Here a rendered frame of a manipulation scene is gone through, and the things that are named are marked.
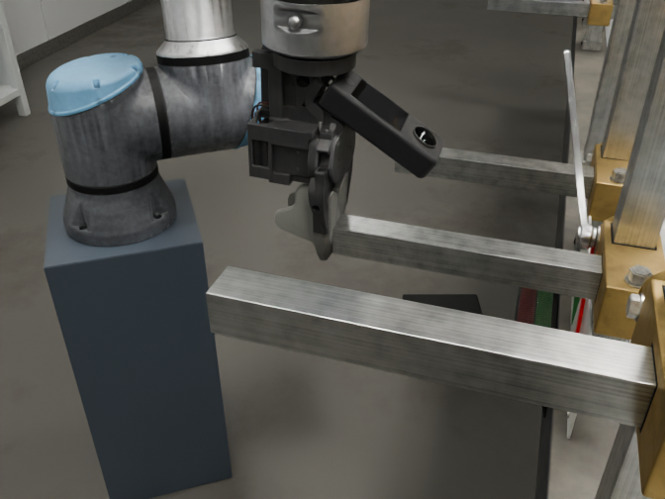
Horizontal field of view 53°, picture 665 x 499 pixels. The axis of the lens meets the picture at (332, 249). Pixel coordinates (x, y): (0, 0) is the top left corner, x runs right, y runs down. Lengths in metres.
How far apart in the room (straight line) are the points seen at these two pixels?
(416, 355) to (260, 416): 1.28
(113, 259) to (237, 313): 0.75
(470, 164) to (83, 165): 0.60
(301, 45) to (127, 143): 0.59
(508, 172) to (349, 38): 0.36
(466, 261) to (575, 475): 0.21
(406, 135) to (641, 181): 0.20
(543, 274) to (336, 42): 0.27
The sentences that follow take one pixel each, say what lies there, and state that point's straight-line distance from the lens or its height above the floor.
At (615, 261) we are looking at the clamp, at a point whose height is 0.87.
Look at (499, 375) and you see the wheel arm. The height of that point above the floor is 0.95.
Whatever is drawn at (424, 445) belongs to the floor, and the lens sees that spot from 1.58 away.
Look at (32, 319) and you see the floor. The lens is 2.08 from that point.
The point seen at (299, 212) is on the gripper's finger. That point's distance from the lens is 0.63.
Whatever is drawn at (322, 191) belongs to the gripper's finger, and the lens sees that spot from 0.59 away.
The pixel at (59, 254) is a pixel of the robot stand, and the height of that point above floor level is 0.60.
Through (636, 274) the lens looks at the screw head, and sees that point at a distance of 0.59.
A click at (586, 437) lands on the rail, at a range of 0.69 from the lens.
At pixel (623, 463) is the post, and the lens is 0.46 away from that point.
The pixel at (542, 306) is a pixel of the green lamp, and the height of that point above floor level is 0.70.
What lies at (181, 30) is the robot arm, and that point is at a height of 0.92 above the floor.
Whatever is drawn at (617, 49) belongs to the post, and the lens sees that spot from 1.11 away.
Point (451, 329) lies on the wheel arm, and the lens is 0.36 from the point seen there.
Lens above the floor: 1.19
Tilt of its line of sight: 33 degrees down
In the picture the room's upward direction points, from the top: straight up
